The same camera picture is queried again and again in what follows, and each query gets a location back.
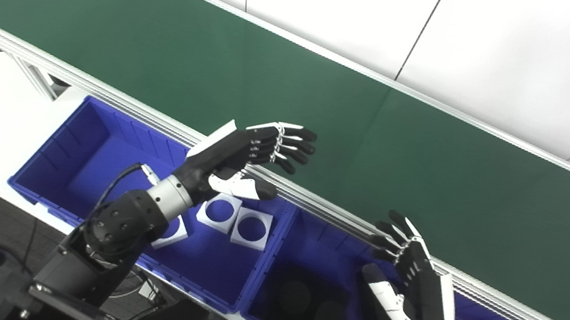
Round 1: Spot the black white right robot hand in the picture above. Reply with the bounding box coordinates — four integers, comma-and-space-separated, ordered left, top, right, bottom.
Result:
354, 207, 471, 320

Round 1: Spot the black robot torso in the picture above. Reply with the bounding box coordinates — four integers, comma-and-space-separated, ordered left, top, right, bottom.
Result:
16, 277, 217, 320

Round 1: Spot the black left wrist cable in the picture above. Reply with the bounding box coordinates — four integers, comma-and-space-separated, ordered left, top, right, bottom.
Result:
82, 156, 162, 238

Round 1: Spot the blue plastic bin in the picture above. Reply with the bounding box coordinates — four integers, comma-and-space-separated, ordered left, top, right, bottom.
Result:
0, 86, 305, 320
239, 200, 562, 320

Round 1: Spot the green conveyor belt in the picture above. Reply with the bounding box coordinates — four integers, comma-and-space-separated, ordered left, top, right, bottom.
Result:
0, 0, 570, 320

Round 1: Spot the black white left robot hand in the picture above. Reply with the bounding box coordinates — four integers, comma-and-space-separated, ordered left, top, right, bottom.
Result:
170, 109, 319, 219

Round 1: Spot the aluminium conveyor leg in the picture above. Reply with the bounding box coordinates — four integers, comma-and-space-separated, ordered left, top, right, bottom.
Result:
6, 55, 66, 102

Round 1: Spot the white square ring part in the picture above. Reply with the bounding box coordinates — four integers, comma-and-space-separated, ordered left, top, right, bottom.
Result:
149, 211, 191, 254
194, 189, 244, 236
229, 205, 275, 252

